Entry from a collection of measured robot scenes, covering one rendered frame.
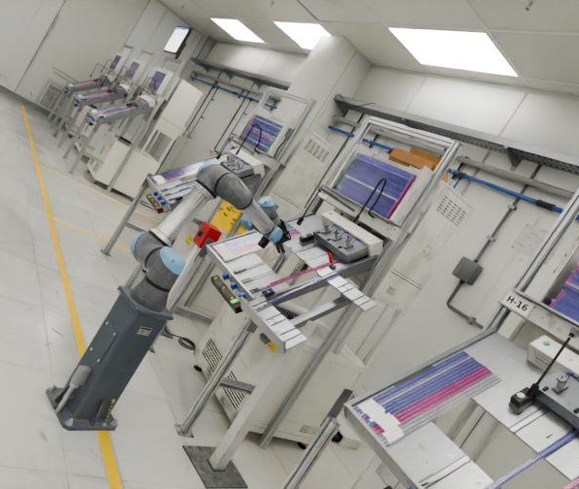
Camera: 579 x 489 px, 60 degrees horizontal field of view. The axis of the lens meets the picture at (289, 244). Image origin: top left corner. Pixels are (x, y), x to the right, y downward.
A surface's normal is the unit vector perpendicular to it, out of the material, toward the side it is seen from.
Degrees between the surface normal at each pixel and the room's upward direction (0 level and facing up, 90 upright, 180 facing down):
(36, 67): 90
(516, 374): 44
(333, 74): 90
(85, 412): 90
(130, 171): 90
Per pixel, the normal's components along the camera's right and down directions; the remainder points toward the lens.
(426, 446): -0.11, -0.87
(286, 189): 0.46, 0.38
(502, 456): -0.71, -0.38
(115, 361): 0.62, 0.46
